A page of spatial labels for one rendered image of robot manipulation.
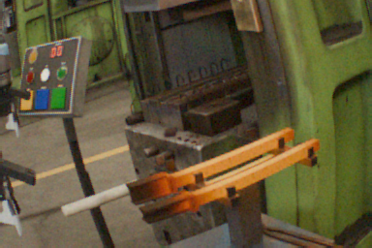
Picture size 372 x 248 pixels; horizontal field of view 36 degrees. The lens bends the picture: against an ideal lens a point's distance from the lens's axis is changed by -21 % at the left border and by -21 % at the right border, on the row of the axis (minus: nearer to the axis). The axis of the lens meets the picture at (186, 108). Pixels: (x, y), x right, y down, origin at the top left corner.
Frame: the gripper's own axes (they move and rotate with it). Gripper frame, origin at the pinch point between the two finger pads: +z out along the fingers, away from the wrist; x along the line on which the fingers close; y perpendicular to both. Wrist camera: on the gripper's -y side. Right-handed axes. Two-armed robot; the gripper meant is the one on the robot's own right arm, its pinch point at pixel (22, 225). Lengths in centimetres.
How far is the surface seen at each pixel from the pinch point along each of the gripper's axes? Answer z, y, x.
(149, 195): -6.1, -34.4, 9.0
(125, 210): 93, -42, -214
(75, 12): 4, -54, -547
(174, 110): -4, -54, -53
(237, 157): -8, -54, 5
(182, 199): -8.7, -38.8, 20.9
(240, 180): -8, -51, 18
